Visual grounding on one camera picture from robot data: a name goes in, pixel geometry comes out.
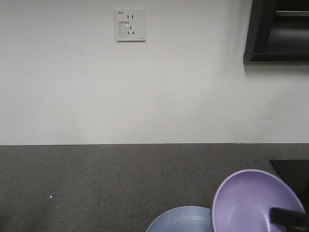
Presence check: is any purple bowl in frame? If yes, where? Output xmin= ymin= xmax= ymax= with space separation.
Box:
xmin=211 ymin=169 xmax=305 ymax=232

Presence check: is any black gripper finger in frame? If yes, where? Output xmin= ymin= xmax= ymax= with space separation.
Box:
xmin=270 ymin=207 xmax=309 ymax=232

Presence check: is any black gas cooktop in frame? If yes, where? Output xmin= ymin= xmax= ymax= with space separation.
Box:
xmin=269 ymin=159 xmax=309 ymax=195

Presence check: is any white wall socket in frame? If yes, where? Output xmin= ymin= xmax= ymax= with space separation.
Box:
xmin=114 ymin=8 xmax=146 ymax=42

